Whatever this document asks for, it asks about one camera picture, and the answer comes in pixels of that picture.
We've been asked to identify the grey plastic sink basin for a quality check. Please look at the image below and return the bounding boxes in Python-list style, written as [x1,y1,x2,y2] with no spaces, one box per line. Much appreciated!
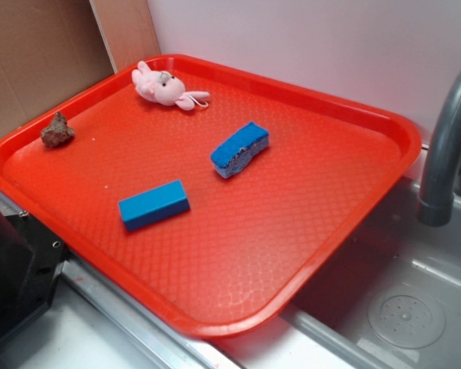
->
[215,158,461,368]

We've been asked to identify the blue scrub sponge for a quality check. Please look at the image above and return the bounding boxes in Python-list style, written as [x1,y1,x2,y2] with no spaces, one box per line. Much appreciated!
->
[211,121,270,179]

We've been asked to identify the grey sink faucet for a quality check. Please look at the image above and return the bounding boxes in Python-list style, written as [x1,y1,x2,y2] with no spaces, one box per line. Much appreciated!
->
[416,71,461,227]

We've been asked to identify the brown cardboard panel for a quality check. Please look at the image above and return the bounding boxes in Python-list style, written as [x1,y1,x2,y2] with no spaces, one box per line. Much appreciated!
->
[0,1,160,138]

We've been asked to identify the blue rectangular block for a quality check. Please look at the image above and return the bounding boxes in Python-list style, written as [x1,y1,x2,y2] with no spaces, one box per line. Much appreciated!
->
[118,180,191,231]

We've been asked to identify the pink plush bunny toy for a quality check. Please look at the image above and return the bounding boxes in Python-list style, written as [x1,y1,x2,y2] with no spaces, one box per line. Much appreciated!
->
[131,61,211,111]

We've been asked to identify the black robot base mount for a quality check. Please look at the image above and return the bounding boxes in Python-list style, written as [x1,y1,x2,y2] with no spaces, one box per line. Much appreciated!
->
[0,211,66,344]

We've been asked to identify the red plastic tray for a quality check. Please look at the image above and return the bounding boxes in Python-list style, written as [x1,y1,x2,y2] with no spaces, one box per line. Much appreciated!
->
[0,55,421,338]

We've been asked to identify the brown rough rock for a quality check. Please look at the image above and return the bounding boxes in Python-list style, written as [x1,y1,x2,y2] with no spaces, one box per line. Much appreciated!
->
[41,111,75,148]

